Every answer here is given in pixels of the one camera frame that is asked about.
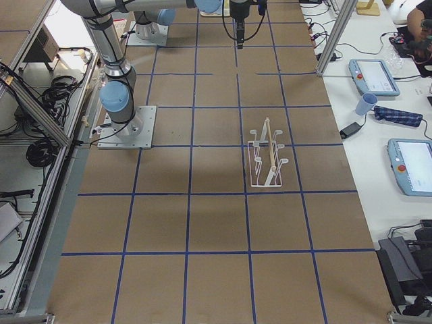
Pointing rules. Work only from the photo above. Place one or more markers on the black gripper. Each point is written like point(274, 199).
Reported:
point(238, 10)

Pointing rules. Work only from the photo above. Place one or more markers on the blue cup on desk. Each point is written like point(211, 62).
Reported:
point(365, 103)

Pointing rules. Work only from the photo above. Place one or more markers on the far teach pendant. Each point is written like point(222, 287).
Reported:
point(373, 76)

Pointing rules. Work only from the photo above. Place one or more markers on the teach pendant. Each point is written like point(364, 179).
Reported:
point(411, 163)
point(373, 76)

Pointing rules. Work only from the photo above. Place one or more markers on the black power adapter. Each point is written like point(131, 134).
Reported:
point(350, 130)

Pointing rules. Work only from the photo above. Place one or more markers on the blue plaid pouch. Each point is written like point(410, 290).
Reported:
point(397, 116)

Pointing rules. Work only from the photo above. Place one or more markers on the near teach pendant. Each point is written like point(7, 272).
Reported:
point(411, 163)

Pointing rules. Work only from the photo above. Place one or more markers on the aluminium frame post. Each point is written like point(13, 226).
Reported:
point(335, 35)

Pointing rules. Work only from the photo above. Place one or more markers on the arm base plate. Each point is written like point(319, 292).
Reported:
point(147, 35)
point(137, 134)

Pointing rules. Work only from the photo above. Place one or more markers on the white wire cup rack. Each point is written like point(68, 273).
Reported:
point(264, 161)

